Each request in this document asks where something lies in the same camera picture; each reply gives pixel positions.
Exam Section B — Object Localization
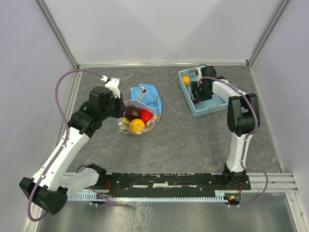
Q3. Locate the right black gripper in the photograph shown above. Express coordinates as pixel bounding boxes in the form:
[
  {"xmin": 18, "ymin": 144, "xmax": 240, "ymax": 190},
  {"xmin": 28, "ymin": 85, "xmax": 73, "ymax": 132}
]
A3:
[{"xmin": 189, "ymin": 81, "xmax": 212, "ymax": 102}]

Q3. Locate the dark red apple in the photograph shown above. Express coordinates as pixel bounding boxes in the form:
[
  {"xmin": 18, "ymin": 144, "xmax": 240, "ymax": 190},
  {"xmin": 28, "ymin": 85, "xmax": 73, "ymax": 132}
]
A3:
[{"xmin": 124, "ymin": 105, "xmax": 141, "ymax": 121}]

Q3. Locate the small yellow lemon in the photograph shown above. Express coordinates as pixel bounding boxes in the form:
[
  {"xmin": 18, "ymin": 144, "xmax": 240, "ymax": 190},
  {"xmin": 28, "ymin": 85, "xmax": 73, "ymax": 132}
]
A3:
[{"xmin": 182, "ymin": 75, "xmax": 191, "ymax": 87}]

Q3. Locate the green orange mango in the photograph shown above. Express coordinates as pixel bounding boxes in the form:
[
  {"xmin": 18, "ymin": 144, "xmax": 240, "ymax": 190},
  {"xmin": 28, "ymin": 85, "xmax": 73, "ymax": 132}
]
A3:
[{"xmin": 114, "ymin": 122, "xmax": 127, "ymax": 133}]

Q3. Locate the clear dotted zip bag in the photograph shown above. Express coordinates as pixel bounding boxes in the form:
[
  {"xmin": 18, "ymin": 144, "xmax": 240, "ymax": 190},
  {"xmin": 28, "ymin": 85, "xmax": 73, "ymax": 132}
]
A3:
[{"xmin": 114, "ymin": 100, "xmax": 159, "ymax": 135}]

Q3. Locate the yellow round fruit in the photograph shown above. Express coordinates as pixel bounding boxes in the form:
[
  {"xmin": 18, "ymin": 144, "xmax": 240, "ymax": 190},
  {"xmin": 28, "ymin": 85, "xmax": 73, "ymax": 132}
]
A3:
[{"xmin": 128, "ymin": 118, "xmax": 145, "ymax": 134}]

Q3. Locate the red yellow pear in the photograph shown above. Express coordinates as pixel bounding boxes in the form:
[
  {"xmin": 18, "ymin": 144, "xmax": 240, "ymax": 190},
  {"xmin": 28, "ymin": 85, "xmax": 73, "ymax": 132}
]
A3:
[{"xmin": 140, "ymin": 108, "xmax": 153, "ymax": 124}]

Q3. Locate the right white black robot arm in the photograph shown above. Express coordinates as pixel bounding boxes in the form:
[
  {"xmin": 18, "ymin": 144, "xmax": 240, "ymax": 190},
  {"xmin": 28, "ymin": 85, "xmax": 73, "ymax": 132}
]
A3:
[{"xmin": 191, "ymin": 65, "xmax": 260, "ymax": 189}]

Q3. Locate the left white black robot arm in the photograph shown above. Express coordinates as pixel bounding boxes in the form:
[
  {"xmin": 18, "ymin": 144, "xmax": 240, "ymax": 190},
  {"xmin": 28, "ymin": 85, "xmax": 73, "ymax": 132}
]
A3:
[{"xmin": 19, "ymin": 86, "xmax": 125, "ymax": 215}]

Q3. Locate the light blue plastic basket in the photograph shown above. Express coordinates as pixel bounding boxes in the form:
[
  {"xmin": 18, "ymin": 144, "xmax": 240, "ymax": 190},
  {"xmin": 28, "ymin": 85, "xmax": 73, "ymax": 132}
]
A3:
[{"xmin": 178, "ymin": 68, "xmax": 227, "ymax": 117}]

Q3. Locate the blue patterned cloth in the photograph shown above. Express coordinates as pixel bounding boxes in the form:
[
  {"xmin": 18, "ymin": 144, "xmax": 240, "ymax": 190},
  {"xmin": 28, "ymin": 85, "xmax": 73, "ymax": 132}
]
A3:
[{"xmin": 130, "ymin": 83, "xmax": 163, "ymax": 122}]

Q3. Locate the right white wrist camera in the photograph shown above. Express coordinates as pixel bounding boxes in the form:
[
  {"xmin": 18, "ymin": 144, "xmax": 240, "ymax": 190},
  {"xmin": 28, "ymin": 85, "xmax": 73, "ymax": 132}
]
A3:
[{"xmin": 196, "ymin": 66, "xmax": 203, "ymax": 80}]

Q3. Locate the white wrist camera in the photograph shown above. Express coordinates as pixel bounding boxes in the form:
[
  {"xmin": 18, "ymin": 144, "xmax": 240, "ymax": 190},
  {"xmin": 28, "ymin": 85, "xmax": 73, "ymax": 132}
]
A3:
[
  {"xmin": 196, "ymin": 66, "xmax": 203, "ymax": 80},
  {"xmin": 101, "ymin": 75, "xmax": 121, "ymax": 98}
]

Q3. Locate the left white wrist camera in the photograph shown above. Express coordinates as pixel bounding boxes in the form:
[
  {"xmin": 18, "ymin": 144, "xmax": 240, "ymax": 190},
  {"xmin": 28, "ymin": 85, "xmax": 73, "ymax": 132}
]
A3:
[{"xmin": 101, "ymin": 75, "xmax": 121, "ymax": 98}]

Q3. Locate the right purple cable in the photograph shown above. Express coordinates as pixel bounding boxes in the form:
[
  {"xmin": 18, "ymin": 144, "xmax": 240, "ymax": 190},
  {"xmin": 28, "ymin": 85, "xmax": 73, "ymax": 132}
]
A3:
[{"xmin": 197, "ymin": 64, "xmax": 269, "ymax": 207}]

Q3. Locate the purple cable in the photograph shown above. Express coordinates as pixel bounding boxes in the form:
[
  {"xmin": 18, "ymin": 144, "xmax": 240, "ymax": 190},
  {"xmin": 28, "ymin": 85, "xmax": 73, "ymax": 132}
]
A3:
[
  {"xmin": 27, "ymin": 69, "xmax": 106, "ymax": 222},
  {"xmin": 197, "ymin": 64, "xmax": 269, "ymax": 207}
]

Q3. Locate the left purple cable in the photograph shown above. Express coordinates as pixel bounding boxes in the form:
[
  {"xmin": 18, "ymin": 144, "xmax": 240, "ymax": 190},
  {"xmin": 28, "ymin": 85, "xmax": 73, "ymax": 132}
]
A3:
[{"xmin": 27, "ymin": 69, "xmax": 106, "ymax": 222}]

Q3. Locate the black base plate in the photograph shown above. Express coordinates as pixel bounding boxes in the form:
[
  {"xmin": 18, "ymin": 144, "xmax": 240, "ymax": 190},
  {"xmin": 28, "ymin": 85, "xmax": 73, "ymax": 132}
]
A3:
[{"xmin": 91, "ymin": 173, "xmax": 251, "ymax": 199}]

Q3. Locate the light blue cable duct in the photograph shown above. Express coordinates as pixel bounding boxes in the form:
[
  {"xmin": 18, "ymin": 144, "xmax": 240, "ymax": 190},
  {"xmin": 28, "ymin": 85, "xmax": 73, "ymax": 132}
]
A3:
[{"xmin": 69, "ymin": 190, "xmax": 237, "ymax": 203}]

